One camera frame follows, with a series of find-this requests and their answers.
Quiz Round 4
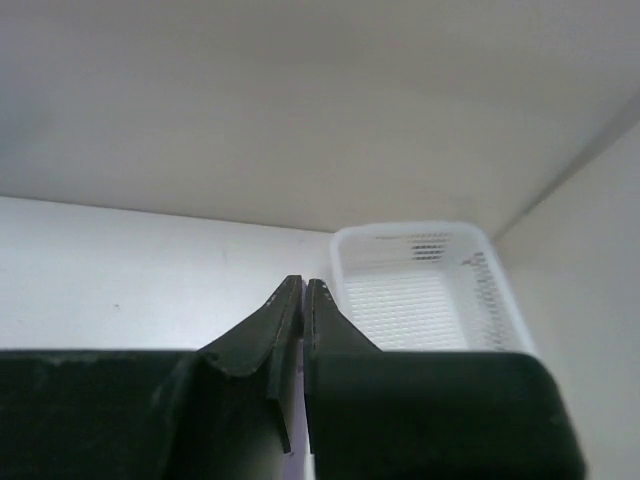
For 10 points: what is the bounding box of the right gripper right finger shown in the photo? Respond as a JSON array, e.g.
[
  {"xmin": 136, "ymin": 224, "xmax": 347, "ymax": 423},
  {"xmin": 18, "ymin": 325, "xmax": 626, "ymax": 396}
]
[{"xmin": 303, "ymin": 279, "xmax": 586, "ymax": 479}]

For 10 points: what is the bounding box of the purple t shirt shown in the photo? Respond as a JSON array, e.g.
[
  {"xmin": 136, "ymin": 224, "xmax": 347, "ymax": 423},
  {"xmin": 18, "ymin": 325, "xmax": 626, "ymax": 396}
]
[{"xmin": 282, "ymin": 340, "xmax": 315, "ymax": 480}]

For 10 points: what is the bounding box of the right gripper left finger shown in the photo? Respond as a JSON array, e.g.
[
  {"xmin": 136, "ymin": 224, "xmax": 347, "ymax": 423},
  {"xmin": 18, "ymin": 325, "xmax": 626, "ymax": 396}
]
[{"xmin": 1, "ymin": 276, "xmax": 303, "ymax": 479}]

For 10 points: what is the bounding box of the white plastic basket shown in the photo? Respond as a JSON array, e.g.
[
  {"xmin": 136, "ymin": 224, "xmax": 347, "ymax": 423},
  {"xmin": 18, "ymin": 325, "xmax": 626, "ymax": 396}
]
[{"xmin": 329, "ymin": 221, "xmax": 536, "ymax": 355}]

